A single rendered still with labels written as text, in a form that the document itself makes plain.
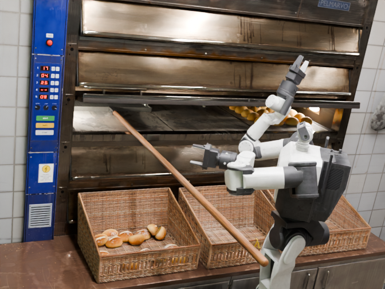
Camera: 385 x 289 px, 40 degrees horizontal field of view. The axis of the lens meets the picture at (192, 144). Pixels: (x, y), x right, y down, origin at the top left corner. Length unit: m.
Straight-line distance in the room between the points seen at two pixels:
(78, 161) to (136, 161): 0.33
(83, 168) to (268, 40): 1.29
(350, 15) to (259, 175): 1.66
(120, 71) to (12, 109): 0.58
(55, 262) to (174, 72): 1.19
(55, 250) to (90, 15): 1.24
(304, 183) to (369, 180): 1.96
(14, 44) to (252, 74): 1.35
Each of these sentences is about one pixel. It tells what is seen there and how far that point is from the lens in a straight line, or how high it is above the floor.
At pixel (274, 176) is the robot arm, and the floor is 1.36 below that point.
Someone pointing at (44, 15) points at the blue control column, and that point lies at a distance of 2.65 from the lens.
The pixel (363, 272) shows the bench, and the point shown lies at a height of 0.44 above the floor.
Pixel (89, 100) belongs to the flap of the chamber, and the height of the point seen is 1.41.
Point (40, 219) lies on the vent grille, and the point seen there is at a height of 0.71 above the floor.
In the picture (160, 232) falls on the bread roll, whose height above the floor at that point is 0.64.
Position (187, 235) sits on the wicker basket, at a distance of 2.93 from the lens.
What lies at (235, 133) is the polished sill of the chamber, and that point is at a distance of 3.22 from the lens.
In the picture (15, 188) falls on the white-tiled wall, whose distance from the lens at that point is 2.90.
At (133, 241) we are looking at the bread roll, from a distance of 2.98.
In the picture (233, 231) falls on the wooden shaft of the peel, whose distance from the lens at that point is 1.98.
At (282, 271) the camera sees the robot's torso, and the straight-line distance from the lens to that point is 2.53.
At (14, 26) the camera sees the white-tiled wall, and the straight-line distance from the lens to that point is 2.66.
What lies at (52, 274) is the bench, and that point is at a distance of 2.75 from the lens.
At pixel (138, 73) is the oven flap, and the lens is 2.85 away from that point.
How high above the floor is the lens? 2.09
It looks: 18 degrees down
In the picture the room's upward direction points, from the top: 8 degrees clockwise
